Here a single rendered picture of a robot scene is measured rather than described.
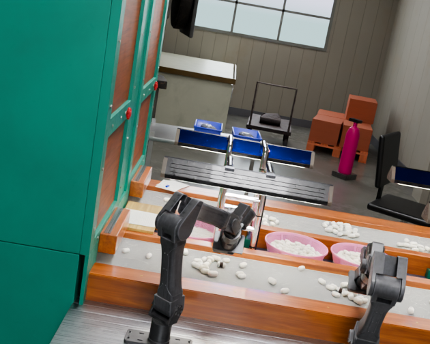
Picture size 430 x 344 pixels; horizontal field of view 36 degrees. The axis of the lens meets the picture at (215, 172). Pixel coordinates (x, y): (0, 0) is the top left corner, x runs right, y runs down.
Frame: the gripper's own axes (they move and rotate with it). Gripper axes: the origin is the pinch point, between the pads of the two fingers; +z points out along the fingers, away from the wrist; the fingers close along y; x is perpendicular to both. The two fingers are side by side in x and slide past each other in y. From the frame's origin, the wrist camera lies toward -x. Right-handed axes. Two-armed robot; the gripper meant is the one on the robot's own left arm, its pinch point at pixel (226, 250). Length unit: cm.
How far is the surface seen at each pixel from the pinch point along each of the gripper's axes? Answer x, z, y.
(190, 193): -53, 77, 17
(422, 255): -31, 51, -88
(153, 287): 18.7, -6.0, 21.7
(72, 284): 23, -8, 47
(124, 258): 5.1, 12.0, 34.9
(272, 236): -26, 47, -21
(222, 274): 4.7, 12.3, -0.8
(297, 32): -583, 594, -90
